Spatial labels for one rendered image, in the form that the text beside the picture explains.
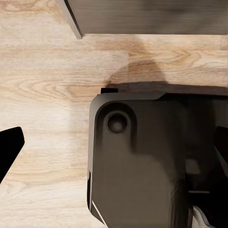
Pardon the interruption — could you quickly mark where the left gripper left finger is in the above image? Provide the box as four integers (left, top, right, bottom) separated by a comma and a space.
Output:
0, 126, 25, 184

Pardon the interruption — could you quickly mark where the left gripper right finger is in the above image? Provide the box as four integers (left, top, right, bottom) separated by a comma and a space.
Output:
213, 126, 228, 165

